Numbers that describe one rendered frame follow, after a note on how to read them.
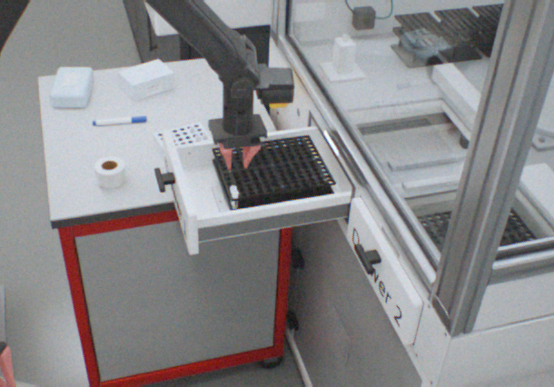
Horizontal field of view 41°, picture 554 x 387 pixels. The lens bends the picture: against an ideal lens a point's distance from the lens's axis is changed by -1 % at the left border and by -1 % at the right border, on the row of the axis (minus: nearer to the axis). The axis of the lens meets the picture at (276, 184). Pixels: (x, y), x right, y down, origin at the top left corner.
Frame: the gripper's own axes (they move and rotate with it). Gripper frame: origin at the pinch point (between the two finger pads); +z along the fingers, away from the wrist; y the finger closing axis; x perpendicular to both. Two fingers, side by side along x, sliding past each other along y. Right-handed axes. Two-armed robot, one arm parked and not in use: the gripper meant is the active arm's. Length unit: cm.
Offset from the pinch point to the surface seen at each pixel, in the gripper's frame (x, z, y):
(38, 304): -61, 99, 51
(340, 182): -3.4, 11.7, -23.8
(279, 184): -0.2, 7.1, -9.0
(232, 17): -87, 15, -19
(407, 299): 36.5, 4.4, -21.4
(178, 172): -5.2, 4.4, 10.8
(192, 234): 8.2, 9.3, 10.4
